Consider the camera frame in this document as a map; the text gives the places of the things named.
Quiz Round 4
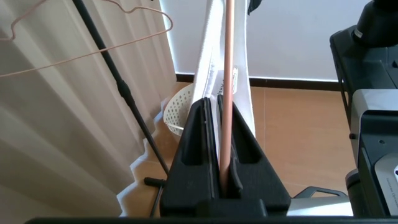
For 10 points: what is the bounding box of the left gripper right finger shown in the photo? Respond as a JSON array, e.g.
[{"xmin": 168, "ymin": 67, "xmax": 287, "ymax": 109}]
[{"xmin": 216, "ymin": 94, "xmax": 292, "ymax": 218}]

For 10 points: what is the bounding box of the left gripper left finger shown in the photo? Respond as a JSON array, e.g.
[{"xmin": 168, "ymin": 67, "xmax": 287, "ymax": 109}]
[{"xmin": 159, "ymin": 96, "xmax": 224, "ymax": 218}]

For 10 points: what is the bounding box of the pink clothes hanger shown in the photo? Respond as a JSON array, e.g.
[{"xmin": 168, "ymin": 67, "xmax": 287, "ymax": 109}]
[
  {"xmin": 218, "ymin": 0, "xmax": 236, "ymax": 194},
  {"xmin": 0, "ymin": 0, "xmax": 174, "ymax": 79}
]

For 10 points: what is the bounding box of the white printed T-shirt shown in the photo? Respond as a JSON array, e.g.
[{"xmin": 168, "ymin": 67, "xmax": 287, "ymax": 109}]
[{"xmin": 192, "ymin": 0, "xmax": 257, "ymax": 138}]

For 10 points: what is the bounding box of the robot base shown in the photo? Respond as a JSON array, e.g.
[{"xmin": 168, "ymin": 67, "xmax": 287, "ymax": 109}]
[{"xmin": 285, "ymin": 24, "xmax": 398, "ymax": 218}]

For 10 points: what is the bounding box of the white laundry basket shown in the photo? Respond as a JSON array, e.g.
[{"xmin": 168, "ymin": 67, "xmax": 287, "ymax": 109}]
[{"xmin": 162, "ymin": 82, "xmax": 195, "ymax": 137}]

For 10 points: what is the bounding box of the black clothes rack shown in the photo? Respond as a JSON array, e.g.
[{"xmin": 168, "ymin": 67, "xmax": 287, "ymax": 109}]
[{"xmin": 72, "ymin": 0, "xmax": 170, "ymax": 218}]

